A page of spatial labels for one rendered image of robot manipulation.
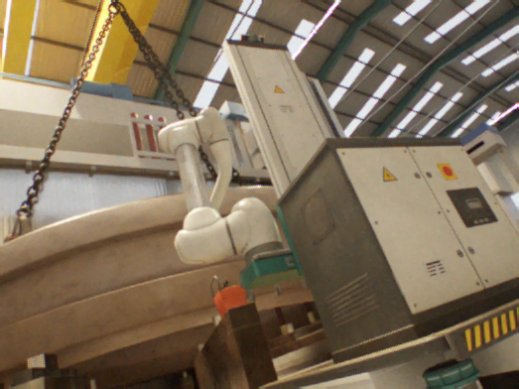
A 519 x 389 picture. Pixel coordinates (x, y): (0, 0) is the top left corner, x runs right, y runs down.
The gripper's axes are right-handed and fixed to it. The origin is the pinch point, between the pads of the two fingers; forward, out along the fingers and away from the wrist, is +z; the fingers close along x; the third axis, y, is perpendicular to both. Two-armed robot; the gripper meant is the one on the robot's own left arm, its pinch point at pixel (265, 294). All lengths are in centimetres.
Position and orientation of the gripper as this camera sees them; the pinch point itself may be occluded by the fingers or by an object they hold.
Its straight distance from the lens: 171.8
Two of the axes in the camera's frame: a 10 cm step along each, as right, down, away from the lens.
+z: 3.0, 8.6, -4.1
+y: -3.6, 5.0, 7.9
